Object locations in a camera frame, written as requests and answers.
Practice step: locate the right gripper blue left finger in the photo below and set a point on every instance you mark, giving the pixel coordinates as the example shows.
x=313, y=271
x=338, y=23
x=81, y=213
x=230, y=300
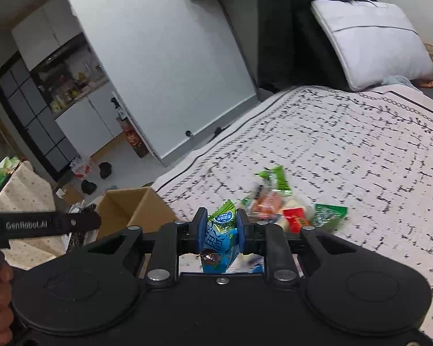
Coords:
x=198, y=230

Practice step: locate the brown soda bottle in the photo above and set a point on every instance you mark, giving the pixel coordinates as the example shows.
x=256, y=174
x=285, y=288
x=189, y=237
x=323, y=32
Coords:
x=134, y=139

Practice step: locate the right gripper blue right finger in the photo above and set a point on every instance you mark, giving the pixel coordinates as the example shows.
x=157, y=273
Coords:
x=245, y=232

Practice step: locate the dotted beige cloth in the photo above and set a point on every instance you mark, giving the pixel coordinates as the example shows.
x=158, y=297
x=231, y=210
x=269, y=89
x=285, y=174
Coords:
x=27, y=192

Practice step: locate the orange snack packet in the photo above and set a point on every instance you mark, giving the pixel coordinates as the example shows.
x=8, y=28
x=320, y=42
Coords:
x=267, y=205

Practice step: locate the white pillow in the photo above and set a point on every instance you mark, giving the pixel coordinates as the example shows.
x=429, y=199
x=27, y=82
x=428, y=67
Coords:
x=373, y=41

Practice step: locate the white kitchen cabinet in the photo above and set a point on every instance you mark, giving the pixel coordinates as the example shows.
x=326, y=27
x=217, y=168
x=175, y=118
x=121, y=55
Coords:
x=90, y=123

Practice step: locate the dark green snack packet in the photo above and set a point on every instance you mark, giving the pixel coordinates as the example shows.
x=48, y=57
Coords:
x=328, y=217

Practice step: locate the black jacket on headboard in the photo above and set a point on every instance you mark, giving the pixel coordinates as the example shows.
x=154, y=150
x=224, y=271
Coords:
x=293, y=49

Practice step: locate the white cake packet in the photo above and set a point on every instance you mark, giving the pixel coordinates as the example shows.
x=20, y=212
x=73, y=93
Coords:
x=294, y=203

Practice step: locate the white patterned bedspread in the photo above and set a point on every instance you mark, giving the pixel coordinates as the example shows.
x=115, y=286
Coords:
x=371, y=152

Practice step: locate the red snack bar packet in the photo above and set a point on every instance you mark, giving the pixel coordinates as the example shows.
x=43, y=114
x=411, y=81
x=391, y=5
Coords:
x=296, y=218

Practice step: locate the black shoe on floor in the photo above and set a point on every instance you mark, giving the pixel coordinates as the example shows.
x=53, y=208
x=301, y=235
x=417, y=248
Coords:
x=88, y=187
x=105, y=170

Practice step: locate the brown cardboard box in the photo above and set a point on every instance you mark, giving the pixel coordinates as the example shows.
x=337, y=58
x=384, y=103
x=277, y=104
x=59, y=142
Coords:
x=124, y=208

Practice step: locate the blue green snack packet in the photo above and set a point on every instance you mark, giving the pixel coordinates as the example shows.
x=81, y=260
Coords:
x=220, y=247

